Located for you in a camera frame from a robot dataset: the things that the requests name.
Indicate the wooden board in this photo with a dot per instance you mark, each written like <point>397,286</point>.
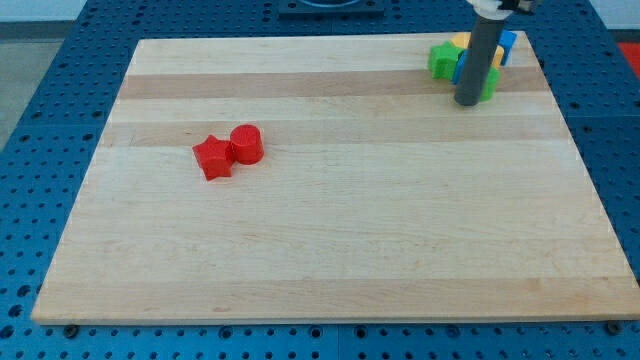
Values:
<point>378,199</point>

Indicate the blue cube block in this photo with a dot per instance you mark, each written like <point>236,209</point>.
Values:
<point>506,42</point>

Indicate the red cylinder block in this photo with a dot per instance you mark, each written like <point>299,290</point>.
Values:
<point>247,144</point>

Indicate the green cylinder block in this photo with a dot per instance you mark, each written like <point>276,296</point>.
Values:
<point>490,85</point>

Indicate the blue block behind rod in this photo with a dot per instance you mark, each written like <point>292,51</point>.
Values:
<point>459,66</point>

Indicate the red star block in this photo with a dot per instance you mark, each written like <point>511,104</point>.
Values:
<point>215,157</point>

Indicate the green star block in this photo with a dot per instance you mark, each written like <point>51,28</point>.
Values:
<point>443,60</point>

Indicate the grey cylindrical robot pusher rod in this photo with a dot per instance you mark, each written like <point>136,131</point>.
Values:
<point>483,43</point>

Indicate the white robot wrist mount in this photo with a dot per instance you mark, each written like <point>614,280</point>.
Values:
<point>502,9</point>

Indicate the yellow block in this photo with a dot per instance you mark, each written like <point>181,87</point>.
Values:
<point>462,40</point>

